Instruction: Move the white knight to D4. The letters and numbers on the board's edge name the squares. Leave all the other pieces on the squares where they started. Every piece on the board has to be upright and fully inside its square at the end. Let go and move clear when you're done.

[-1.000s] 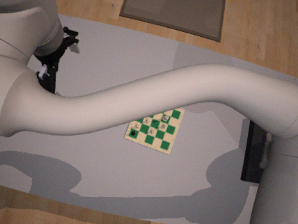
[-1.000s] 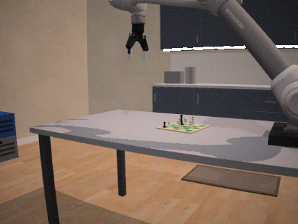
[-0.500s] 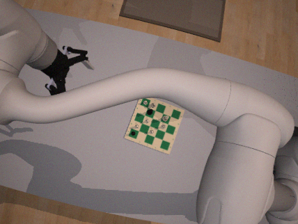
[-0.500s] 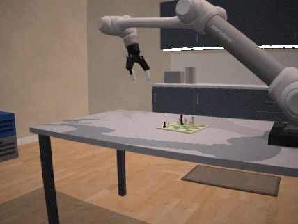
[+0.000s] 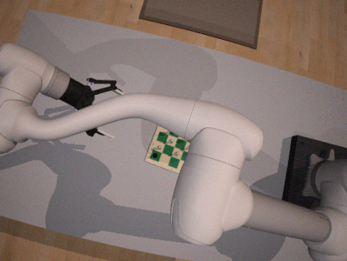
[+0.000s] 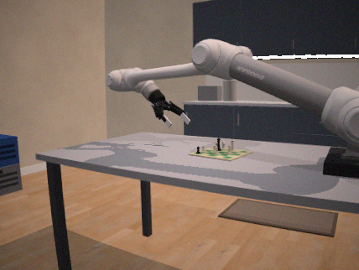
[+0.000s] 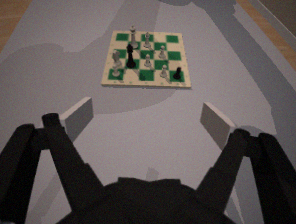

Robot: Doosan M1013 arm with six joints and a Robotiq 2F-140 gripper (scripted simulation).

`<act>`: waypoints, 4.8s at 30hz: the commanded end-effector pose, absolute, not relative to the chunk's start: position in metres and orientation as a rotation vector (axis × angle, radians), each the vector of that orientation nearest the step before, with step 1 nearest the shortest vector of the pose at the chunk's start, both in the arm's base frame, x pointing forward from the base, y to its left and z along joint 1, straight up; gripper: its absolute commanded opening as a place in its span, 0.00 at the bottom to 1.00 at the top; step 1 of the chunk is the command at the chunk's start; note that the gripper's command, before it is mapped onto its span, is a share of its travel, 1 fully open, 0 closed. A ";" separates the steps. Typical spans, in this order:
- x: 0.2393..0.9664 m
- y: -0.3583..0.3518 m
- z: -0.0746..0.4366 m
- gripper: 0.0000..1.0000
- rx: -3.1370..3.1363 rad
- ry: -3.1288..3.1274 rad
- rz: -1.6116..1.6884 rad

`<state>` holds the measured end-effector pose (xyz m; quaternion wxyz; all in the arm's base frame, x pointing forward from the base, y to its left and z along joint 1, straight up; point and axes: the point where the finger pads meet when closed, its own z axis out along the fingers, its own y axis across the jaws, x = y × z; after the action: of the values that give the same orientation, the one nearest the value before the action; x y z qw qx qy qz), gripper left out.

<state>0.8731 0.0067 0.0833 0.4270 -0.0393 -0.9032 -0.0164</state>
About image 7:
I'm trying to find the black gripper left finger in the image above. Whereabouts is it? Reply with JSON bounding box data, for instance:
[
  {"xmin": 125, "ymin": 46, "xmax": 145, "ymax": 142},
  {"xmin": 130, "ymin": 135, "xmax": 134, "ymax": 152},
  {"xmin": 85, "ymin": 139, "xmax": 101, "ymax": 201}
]
[{"xmin": 0, "ymin": 97, "xmax": 130, "ymax": 224}]

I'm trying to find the white pawn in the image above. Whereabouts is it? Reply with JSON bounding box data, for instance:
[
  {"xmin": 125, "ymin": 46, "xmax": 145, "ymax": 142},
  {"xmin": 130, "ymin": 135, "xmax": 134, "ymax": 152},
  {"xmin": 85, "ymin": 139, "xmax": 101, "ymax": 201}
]
[
  {"xmin": 158, "ymin": 46, "xmax": 165, "ymax": 58},
  {"xmin": 159, "ymin": 65, "xmax": 167, "ymax": 78},
  {"xmin": 112, "ymin": 64, "xmax": 120, "ymax": 77},
  {"xmin": 144, "ymin": 54, "xmax": 151, "ymax": 67}
]

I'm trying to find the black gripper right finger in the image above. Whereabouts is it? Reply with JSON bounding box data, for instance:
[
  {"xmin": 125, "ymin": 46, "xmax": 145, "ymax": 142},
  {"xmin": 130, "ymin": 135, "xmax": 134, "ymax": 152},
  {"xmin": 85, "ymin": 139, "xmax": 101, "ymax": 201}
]
[{"xmin": 174, "ymin": 102, "xmax": 296, "ymax": 224}]

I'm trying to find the green and cream chessboard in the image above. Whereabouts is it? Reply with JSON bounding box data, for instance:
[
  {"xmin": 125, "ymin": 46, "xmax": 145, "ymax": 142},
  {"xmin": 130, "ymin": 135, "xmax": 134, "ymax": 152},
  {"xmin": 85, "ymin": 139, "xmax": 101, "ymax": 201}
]
[{"xmin": 101, "ymin": 31, "xmax": 191, "ymax": 89}]

